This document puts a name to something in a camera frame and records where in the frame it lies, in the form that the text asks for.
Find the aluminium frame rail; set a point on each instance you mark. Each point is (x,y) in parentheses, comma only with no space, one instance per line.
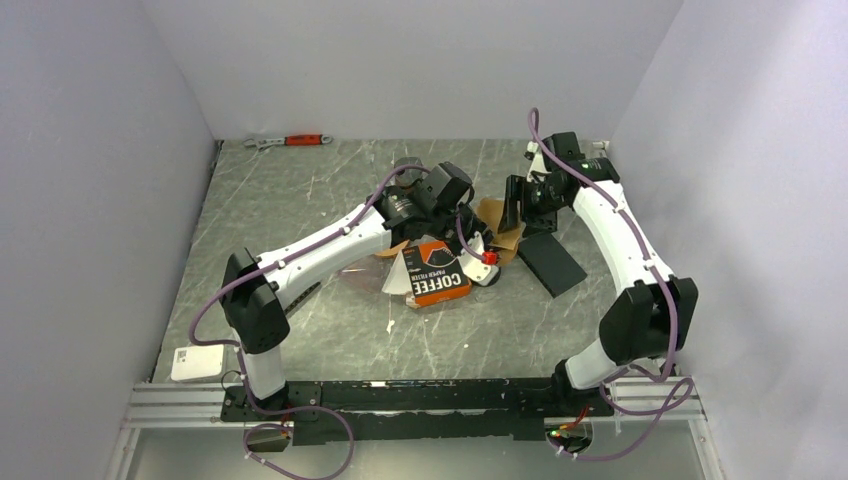
(199,405)

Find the right black flat box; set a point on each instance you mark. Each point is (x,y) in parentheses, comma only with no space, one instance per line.
(551,264)

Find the orange handled wrench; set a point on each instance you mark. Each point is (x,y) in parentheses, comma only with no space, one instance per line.
(305,140)

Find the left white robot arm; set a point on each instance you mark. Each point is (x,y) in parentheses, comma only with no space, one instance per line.
(257,288)

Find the white paper coffee filter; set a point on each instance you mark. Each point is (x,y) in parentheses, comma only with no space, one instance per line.
(397,282)

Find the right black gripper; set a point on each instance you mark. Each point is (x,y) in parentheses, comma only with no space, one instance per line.
(516,191)

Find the black flat box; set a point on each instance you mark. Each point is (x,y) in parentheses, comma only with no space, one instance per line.
(551,264)
(294,305)

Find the white small box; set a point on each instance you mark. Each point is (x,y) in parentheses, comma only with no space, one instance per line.
(197,363)

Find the left black flat box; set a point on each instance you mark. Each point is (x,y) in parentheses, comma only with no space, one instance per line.
(294,305)

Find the orange coffee filter box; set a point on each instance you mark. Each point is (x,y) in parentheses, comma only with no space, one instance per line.
(435,275)

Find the black server base cup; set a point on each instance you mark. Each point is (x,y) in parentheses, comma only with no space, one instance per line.
(490,277)

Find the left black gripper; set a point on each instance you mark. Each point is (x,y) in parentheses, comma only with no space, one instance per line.
(479,234)

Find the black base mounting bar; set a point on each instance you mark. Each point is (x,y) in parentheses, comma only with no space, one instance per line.
(328,411)

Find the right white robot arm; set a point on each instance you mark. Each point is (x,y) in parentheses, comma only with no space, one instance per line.
(652,313)

